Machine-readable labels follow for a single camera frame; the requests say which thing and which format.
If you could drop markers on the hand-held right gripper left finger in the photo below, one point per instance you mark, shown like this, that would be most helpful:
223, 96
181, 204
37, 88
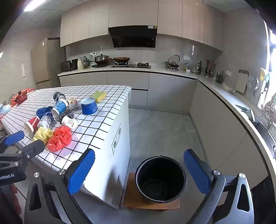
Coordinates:
83, 170

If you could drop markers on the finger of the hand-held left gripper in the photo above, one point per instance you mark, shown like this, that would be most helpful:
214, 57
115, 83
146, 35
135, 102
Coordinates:
14, 137
32, 148

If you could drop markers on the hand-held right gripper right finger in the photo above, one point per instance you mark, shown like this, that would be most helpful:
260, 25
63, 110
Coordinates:
197, 172

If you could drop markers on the yellow cloth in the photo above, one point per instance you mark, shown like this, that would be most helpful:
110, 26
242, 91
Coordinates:
43, 133
262, 74

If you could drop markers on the red paper cup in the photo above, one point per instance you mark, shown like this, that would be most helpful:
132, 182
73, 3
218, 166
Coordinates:
33, 123

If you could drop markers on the red plastic bag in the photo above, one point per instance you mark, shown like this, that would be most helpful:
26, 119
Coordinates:
59, 139

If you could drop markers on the black plastic bucket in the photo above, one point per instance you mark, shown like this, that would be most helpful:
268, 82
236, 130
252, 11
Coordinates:
159, 178

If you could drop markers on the blue cloth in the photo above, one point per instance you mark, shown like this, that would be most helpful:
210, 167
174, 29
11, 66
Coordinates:
43, 111

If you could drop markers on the steel wool scrubber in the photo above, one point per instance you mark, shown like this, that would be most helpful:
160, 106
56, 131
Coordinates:
68, 113

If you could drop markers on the blue paper cup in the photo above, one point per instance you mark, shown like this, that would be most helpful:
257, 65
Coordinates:
60, 106

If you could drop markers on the crushed blue drink can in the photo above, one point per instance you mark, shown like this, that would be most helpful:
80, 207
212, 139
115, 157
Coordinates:
58, 95

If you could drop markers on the small milk carton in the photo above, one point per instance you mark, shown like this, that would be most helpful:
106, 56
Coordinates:
72, 103

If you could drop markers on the blue round tub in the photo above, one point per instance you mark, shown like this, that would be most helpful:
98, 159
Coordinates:
89, 108

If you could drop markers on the yellow sponge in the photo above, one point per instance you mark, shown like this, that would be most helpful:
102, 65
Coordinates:
98, 96

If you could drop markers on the person's left hand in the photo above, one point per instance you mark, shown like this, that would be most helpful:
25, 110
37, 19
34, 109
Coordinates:
15, 198

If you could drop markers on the tissue pack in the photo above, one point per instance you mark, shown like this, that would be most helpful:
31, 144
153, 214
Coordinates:
5, 108

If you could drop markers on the red basket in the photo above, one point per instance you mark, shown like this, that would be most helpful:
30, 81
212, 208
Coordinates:
20, 98

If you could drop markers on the island socket panel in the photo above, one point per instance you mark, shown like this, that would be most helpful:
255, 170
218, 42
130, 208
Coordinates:
116, 137

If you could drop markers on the low wooden stool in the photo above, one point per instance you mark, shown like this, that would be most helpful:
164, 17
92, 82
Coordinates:
131, 200

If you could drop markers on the kitchen sink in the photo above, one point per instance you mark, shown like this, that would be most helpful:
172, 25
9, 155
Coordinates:
265, 135

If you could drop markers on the beige refrigerator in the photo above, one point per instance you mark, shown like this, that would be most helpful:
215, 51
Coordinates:
45, 62

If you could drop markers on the black microwave oven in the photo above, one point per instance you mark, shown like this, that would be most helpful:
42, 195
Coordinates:
69, 65

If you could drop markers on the grey base cabinets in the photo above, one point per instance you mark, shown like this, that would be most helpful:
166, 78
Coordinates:
161, 88

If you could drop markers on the dark utensil holder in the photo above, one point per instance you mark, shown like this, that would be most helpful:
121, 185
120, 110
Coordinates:
220, 78

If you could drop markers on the white jug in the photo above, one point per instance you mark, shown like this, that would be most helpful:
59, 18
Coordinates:
80, 64

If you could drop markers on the grey cutting board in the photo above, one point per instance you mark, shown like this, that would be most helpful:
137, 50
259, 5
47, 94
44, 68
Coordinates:
241, 81

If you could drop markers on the grey ceramic jar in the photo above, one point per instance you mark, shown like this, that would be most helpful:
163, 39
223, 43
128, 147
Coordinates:
85, 60

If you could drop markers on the dark glass bottle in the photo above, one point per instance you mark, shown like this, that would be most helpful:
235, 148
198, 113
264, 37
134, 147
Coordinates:
200, 67

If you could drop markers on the knife rack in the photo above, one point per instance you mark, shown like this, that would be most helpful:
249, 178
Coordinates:
209, 67

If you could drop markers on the white colander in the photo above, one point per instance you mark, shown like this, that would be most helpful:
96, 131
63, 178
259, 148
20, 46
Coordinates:
253, 83

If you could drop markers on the small oil bottle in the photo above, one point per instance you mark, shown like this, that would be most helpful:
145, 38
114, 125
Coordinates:
185, 67

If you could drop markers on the metal kettle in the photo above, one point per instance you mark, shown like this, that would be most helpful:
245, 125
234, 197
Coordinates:
172, 63

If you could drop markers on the black pot with lid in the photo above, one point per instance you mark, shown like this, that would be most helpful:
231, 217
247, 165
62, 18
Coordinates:
101, 58

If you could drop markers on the black gas stove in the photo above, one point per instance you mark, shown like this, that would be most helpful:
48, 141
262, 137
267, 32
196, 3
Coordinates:
133, 65

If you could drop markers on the yellow hanging cloth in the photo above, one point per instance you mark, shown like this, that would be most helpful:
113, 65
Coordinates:
262, 74

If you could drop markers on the black wok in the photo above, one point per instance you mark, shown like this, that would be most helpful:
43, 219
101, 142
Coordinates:
121, 59

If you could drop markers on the black range hood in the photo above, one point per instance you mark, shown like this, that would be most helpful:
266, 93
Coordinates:
133, 36

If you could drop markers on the white wall paper sheet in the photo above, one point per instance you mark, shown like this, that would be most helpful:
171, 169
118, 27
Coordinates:
23, 69

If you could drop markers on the white wall switch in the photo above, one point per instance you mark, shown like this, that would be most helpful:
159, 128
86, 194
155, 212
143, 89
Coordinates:
187, 58

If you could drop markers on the beige wall cabinets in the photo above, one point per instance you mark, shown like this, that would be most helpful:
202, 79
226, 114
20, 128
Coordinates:
86, 21

